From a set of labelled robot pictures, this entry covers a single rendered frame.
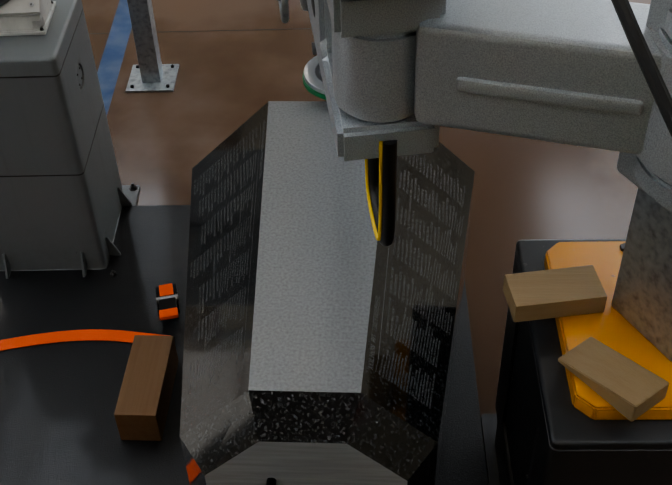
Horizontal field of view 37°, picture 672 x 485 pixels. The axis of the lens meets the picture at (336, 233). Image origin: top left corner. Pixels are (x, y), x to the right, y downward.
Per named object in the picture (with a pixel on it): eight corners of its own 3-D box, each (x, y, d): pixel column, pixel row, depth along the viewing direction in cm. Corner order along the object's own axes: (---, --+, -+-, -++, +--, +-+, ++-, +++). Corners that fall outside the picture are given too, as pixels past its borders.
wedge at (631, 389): (665, 398, 203) (670, 382, 200) (631, 423, 199) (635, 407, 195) (590, 338, 215) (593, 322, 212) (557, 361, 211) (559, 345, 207)
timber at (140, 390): (140, 360, 314) (134, 334, 306) (178, 361, 313) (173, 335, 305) (120, 440, 292) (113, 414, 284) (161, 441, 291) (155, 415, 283)
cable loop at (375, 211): (395, 262, 217) (398, 144, 195) (379, 264, 217) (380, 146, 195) (379, 194, 234) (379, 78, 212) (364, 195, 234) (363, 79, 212)
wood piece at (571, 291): (589, 280, 228) (593, 264, 224) (603, 312, 220) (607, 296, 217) (502, 290, 226) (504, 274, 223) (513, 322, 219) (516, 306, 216)
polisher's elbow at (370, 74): (438, 76, 207) (442, -10, 193) (418, 132, 193) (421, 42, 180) (348, 64, 211) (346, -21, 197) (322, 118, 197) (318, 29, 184)
